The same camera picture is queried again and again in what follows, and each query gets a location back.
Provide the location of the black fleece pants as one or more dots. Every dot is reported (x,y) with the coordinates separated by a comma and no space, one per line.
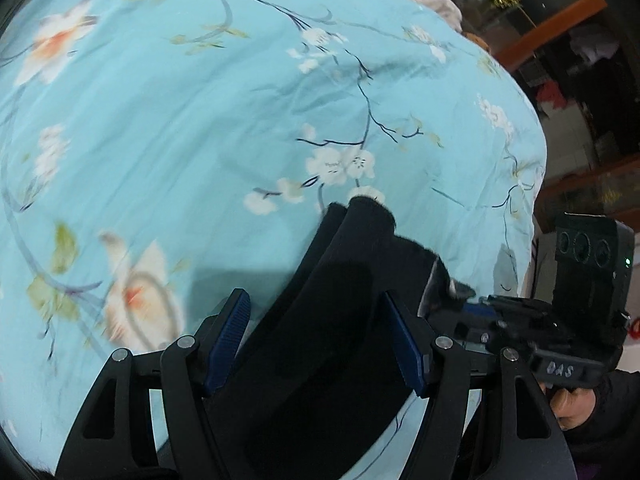
(317,382)

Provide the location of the wooden glass display cabinet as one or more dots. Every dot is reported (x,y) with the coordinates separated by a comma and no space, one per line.
(578,62)

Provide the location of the light blue floral bedsheet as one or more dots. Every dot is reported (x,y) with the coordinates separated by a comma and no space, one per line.
(157,153)

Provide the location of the person right black sleeve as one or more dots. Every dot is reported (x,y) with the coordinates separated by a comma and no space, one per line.
(606,445)

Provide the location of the person right hand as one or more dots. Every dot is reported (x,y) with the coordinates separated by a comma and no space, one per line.
(572,408)

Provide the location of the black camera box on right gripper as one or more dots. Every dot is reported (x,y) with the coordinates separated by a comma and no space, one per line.
(594,256)

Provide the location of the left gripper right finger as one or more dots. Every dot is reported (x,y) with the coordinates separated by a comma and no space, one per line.
(438,370)

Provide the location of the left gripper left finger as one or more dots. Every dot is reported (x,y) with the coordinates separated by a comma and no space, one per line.
(192,369)

